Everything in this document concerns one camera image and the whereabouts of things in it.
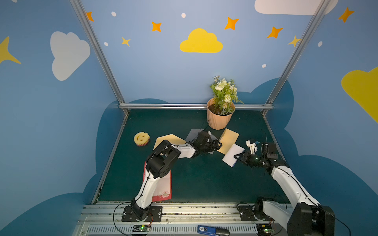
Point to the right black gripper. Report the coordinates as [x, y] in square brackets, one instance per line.
[246, 158]

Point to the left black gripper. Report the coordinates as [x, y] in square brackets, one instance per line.
[211, 142]

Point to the small yellow envelope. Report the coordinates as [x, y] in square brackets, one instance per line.
[227, 139]

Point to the blue floral letter paper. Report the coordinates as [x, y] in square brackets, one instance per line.
[229, 158]

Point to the grey envelope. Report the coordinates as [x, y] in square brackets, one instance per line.
[194, 132]

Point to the red letter paper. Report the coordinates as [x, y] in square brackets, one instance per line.
[163, 189]

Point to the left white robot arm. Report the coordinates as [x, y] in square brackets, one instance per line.
[160, 162]

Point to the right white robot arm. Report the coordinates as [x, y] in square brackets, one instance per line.
[307, 216]

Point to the large yellow envelope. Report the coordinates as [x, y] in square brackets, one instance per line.
[173, 139]

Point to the peach flower pot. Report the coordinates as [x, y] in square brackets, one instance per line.
[218, 122]

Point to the white flower plant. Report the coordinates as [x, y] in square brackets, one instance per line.
[225, 94]

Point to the right green circuit board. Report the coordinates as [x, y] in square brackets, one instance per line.
[264, 230]

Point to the green circuit board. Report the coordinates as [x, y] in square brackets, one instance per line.
[141, 228]
[264, 230]

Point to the blue handheld device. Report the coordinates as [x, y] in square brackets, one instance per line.
[212, 231]

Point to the left green circuit board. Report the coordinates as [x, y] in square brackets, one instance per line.
[141, 228]

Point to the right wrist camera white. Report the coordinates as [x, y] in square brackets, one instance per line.
[253, 146]

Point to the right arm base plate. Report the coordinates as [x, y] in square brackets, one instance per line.
[252, 213]

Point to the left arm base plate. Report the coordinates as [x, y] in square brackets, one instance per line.
[154, 214]

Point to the aluminium front rail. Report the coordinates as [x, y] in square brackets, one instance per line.
[178, 219]

